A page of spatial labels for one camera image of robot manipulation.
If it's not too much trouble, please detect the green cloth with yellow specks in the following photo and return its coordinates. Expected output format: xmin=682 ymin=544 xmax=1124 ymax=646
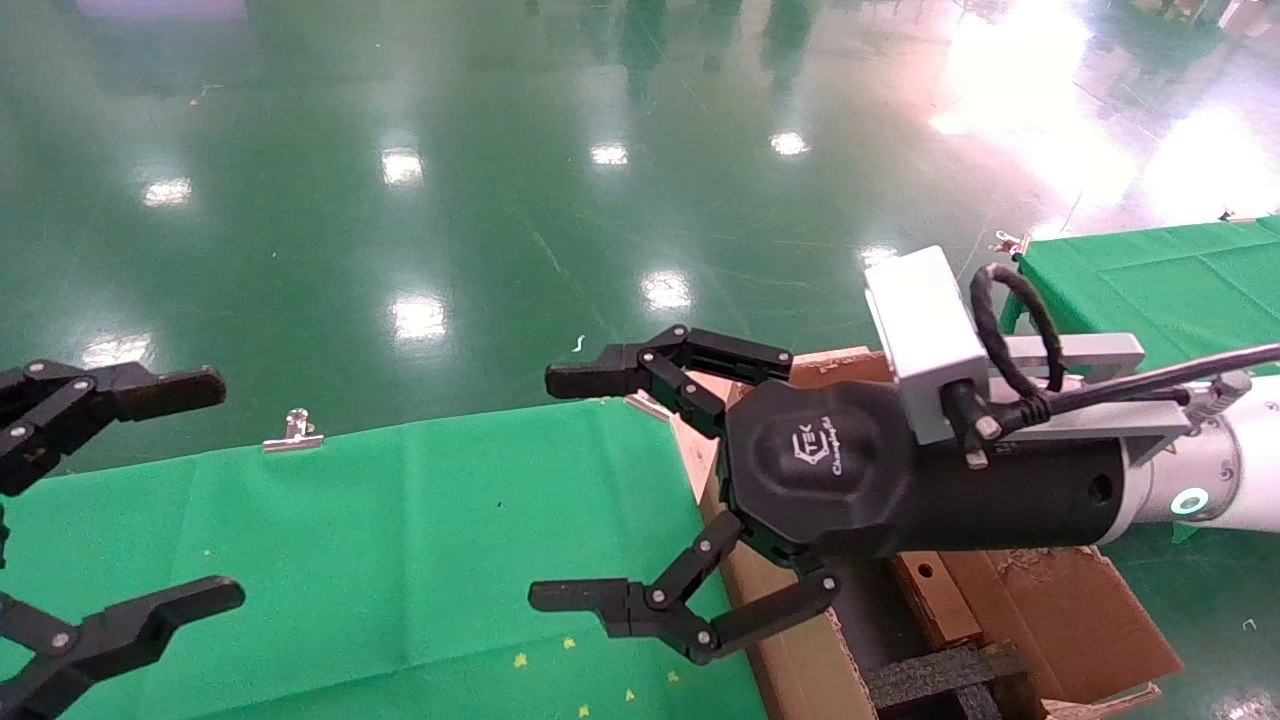
xmin=998 ymin=215 xmax=1280 ymax=546

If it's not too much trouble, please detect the large open cardboard carton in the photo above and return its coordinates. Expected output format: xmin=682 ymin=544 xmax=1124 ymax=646
xmin=690 ymin=345 xmax=1183 ymax=720

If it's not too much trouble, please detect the silver camera mount bracket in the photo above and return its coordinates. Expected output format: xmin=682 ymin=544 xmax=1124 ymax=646
xmin=985 ymin=333 xmax=1226 ymax=466

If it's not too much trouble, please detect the black foam insert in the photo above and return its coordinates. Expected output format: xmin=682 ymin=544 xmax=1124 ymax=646
xmin=862 ymin=645 xmax=1031 ymax=720

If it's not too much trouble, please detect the large green table cloth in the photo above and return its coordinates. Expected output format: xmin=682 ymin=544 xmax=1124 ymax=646
xmin=0 ymin=398 xmax=771 ymax=720

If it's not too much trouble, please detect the black camera cable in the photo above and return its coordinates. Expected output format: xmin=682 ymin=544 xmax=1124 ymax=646
xmin=940 ymin=262 xmax=1280 ymax=469

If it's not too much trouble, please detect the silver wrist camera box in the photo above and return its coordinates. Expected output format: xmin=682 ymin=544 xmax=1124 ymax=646
xmin=864 ymin=246 xmax=991 ymax=446

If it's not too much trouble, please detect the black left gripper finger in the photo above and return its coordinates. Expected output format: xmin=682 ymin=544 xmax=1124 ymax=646
xmin=0 ymin=360 xmax=228 ymax=498
xmin=0 ymin=576 xmax=246 ymax=720

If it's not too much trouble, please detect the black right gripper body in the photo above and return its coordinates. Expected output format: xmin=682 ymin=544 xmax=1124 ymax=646
xmin=722 ymin=380 xmax=1129 ymax=563

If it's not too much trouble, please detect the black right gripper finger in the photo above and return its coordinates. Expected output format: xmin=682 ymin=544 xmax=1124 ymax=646
xmin=546 ymin=324 xmax=795 ymax=439
xmin=528 ymin=508 xmax=841 ymax=665

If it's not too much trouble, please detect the small brown cardboard box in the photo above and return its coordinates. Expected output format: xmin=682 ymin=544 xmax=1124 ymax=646
xmin=892 ymin=550 xmax=986 ymax=651

